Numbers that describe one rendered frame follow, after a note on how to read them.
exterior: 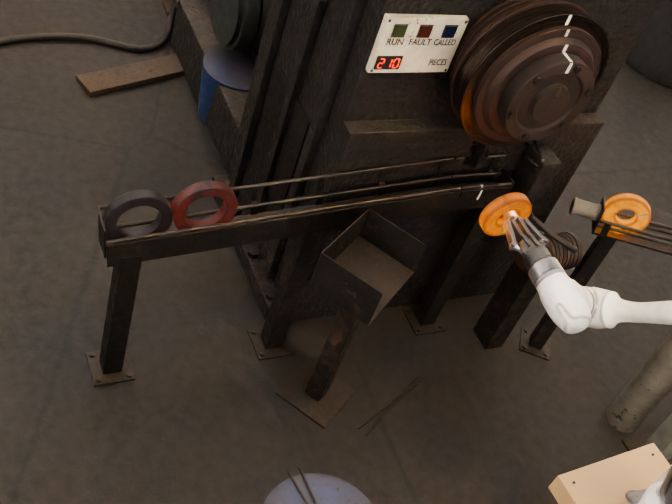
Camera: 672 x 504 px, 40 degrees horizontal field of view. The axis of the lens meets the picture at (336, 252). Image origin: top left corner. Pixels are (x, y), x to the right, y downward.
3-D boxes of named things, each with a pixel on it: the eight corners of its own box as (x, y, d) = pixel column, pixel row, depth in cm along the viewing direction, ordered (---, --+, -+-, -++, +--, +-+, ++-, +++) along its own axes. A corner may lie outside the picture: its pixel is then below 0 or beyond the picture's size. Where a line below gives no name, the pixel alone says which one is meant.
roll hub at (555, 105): (482, 132, 264) (522, 52, 245) (559, 129, 276) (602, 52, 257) (491, 145, 261) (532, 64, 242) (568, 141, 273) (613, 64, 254)
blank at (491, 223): (488, 195, 257) (493, 204, 255) (534, 188, 263) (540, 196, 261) (471, 231, 269) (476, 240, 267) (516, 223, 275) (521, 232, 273)
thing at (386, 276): (264, 402, 298) (320, 252, 249) (308, 356, 317) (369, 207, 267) (314, 439, 294) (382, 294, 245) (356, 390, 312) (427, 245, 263)
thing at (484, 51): (428, 135, 272) (488, -2, 240) (553, 130, 293) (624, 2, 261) (437, 150, 268) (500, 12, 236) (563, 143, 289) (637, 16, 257)
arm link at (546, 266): (557, 289, 255) (546, 273, 258) (572, 269, 248) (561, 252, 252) (530, 293, 251) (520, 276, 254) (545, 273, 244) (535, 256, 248)
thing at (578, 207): (569, 206, 309) (575, 193, 305) (595, 213, 308) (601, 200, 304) (568, 217, 304) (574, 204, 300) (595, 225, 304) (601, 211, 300)
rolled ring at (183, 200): (241, 184, 251) (237, 175, 253) (174, 193, 244) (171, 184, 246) (234, 230, 265) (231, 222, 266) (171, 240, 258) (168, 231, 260)
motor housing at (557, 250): (463, 327, 347) (521, 228, 310) (511, 319, 356) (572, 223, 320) (479, 354, 339) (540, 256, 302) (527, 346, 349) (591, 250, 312)
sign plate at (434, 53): (364, 68, 255) (384, 13, 242) (443, 68, 266) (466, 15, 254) (368, 73, 253) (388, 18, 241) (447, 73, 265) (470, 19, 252)
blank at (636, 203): (605, 232, 311) (605, 238, 308) (597, 196, 302) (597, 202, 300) (653, 225, 305) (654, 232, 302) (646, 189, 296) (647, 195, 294)
